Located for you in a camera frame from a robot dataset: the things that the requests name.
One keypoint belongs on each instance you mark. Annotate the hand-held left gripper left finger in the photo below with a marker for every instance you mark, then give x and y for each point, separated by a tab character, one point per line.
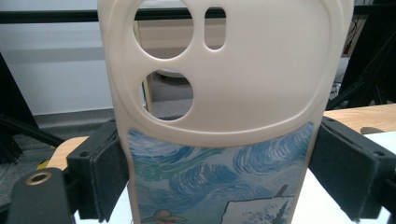
102	174

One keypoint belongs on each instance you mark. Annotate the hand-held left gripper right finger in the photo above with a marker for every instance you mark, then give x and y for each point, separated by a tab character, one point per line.
348	168

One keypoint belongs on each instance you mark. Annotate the cream painted phone case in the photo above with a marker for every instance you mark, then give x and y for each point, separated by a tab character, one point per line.
249	93

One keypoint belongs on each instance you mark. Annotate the black metal stand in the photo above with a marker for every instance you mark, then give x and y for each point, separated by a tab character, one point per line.
364	88
15	124

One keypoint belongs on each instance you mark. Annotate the white cabinet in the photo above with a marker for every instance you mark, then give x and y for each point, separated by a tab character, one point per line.
56	68

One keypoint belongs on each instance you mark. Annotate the black horizontal bar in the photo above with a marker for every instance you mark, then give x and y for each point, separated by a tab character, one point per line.
46	16

